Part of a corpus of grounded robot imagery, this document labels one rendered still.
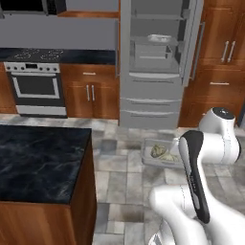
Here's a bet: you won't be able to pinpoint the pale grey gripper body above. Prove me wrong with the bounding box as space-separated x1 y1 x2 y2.
167 137 182 157

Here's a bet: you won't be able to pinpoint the grey fridge drawer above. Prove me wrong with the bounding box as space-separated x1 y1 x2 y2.
119 109 181 130
120 97 183 113
120 74 184 100

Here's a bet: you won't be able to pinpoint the grey fridge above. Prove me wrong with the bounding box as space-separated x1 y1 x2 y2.
119 0 205 130

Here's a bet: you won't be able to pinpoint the grey fridge door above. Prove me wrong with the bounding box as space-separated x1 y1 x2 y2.
181 0 206 88
114 17 122 78

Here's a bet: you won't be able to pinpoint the pale dumpling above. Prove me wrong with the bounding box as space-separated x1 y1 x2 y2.
150 144 167 159
158 152 181 163

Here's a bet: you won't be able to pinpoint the wooden tall cupboards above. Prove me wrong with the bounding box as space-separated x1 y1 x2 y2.
177 0 245 129

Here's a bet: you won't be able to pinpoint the wooden low cupboards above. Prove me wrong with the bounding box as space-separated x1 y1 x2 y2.
59 62 121 121

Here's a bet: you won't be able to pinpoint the steel oven with hob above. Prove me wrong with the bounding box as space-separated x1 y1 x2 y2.
3 48 68 119

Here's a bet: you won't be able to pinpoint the wooden kitchen island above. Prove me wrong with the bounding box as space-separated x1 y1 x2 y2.
0 123 98 245

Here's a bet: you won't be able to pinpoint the narrow wooden low cupboard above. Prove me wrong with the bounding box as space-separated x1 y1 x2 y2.
0 61 18 115

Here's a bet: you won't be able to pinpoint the steel microwave oven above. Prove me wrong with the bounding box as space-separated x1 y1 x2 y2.
0 0 67 17

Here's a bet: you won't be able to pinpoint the wooden wall cupboard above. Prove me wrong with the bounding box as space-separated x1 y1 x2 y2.
56 0 122 19

